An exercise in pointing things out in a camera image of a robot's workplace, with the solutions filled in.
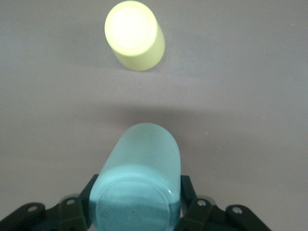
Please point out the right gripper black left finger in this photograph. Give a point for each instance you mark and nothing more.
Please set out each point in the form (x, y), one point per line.
(72, 216)

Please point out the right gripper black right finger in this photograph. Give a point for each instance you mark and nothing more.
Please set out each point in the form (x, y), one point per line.
(192, 216)

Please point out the sage green plastic cup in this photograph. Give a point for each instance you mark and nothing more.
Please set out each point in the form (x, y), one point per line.
(139, 168)

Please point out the yellow plastic cup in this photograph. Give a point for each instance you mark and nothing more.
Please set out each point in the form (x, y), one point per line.
(132, 31)

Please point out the brown paper table cover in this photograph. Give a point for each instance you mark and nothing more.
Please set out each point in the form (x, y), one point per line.
(240, 96)

